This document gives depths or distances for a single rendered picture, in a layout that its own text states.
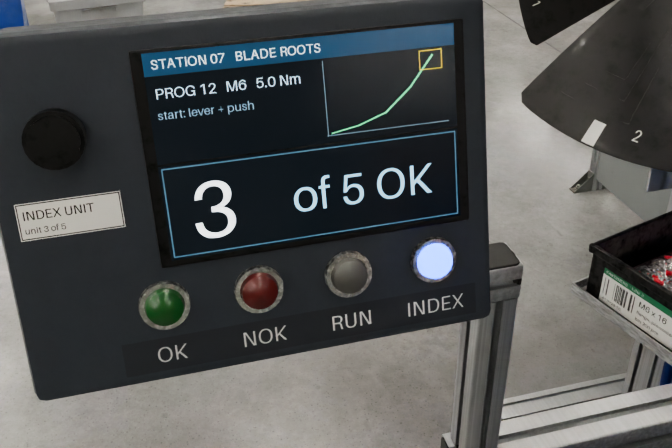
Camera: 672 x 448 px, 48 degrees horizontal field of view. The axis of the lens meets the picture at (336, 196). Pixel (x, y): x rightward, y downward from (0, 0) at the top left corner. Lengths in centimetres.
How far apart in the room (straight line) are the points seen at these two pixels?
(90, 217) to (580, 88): 75
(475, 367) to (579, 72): 54
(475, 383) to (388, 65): 29
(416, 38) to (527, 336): 176
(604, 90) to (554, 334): 121
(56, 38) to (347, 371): 166
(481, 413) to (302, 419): 126
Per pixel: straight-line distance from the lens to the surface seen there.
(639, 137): 100
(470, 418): 63
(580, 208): 271
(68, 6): 348
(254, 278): 40
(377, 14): 40
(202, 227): 40
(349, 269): 41
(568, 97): 103
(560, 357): 208
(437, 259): 42
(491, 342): 59
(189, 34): 38
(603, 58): 104
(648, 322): 89
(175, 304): 40
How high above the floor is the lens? 137
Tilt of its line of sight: 31 degrees down
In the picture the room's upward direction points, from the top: 1 degrees counter-clockwise
